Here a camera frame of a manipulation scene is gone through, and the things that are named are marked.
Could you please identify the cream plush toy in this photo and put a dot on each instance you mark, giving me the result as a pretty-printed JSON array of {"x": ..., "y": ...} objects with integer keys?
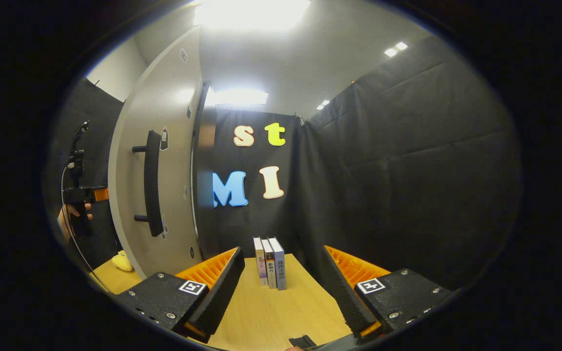
[{"x": 122, "y": 261}]

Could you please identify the double ceiling light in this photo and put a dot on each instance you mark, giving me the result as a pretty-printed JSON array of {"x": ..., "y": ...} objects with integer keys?
[{"x": 395, "y": 49}]

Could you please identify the blue grey book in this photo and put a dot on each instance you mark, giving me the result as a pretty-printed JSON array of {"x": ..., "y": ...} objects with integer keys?
[{"x": 280, "y": 268}]

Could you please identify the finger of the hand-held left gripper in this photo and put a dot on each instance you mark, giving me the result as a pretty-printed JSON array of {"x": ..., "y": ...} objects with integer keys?
[{"x": 101, "y": 194}]

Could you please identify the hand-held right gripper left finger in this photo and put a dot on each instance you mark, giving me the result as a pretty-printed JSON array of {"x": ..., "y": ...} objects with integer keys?
[{"x": 222, "y": 297}]

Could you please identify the grey white book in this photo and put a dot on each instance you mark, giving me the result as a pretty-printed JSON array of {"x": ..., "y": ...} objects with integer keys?
[{"x": 270, "y": 268}]

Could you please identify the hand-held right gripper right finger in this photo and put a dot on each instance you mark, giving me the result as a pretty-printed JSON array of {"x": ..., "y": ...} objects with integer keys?
[{"x": 347, "y": 297}]

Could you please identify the large ceiling light panel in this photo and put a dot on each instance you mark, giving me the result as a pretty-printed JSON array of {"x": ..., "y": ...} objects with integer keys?
[{"x": 251, "y": 13}]

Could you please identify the black backdrop cloth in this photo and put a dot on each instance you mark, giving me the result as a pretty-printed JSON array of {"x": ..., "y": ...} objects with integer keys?
[{"x": 408, "y": 195}]

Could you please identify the grey cabinet door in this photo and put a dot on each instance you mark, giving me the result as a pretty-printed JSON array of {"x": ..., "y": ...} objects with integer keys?
[{"x": 176, "y": 161}]

